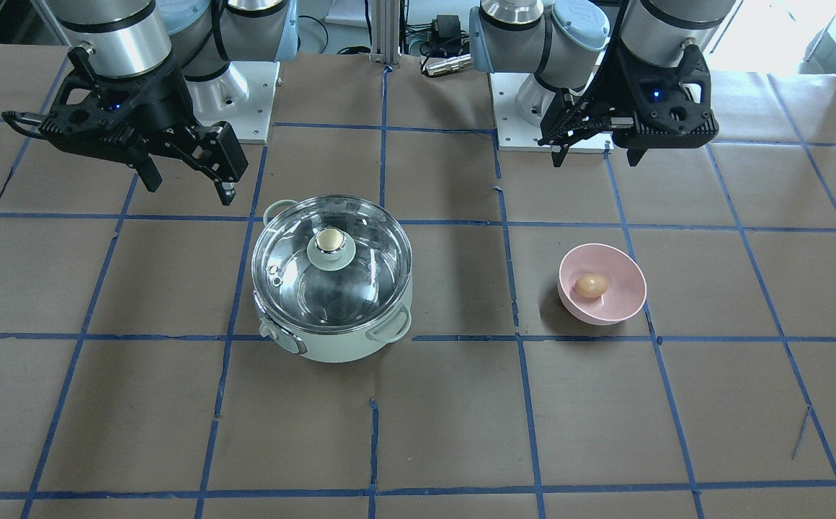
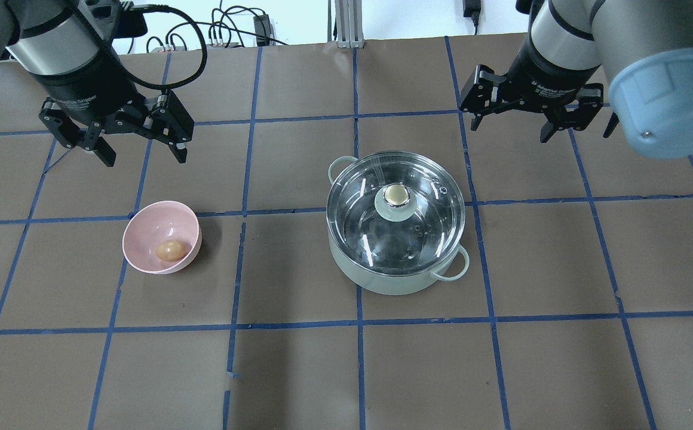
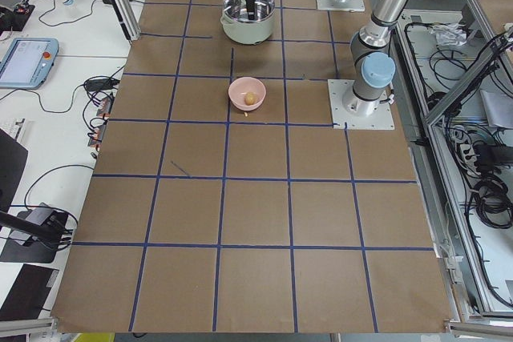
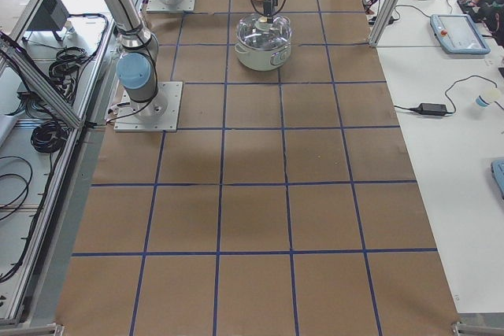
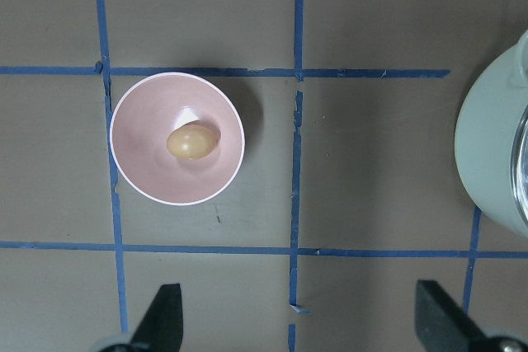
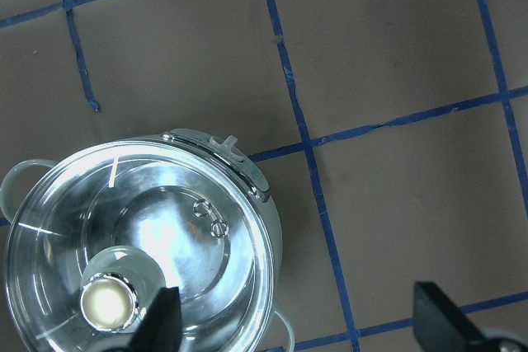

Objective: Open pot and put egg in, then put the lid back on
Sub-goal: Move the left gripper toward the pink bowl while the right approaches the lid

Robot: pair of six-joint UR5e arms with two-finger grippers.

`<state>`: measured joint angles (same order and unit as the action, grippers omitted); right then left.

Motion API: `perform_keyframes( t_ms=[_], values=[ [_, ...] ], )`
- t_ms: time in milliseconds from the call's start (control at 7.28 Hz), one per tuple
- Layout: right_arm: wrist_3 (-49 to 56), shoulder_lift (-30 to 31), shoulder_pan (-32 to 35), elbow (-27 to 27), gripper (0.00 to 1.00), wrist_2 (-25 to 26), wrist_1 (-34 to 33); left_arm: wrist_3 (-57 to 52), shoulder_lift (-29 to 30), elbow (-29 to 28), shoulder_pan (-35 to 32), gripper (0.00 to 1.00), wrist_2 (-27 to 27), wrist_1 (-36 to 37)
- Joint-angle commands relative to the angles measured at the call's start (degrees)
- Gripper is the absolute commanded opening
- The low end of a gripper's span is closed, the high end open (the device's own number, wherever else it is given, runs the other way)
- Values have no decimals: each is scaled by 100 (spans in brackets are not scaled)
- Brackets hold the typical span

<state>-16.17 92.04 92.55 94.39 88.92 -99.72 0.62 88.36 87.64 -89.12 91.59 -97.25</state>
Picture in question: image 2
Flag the aluminium frame post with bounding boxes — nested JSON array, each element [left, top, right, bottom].
[[333, 0, 365, 49]]

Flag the pink plastic bowl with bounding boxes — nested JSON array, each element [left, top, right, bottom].
[[121, 201, 203, 275]]

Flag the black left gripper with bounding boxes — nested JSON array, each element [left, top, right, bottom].
[[26, 42, 195, 168]]

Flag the black background cables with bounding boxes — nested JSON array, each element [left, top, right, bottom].
[[145, 0, 290, 53]]

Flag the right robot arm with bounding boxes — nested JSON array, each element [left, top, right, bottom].
[[459, 1, 693, 159]]

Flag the glass pot lid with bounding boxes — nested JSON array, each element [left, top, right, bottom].
[[327, 151, 465, 277]]

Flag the black power adapter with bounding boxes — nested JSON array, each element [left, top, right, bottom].
[[253, 14, 272, 45]]

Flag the black plug on wall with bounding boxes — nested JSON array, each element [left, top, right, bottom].
[[463, 0, 482, 29]]

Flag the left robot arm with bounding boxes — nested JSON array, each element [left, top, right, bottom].
[[0, 1, 207, 167]]

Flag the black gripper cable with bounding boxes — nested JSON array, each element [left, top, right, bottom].
[[116, 5, 208, 91]]

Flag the brown egg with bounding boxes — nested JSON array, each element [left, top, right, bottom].
[[155, 239, 189, 262]]

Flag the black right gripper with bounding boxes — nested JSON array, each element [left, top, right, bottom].
[[459, 45, 604, 143]]

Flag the pale green cooking pot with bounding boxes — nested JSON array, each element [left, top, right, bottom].
[[326, 154, 470, 296]]

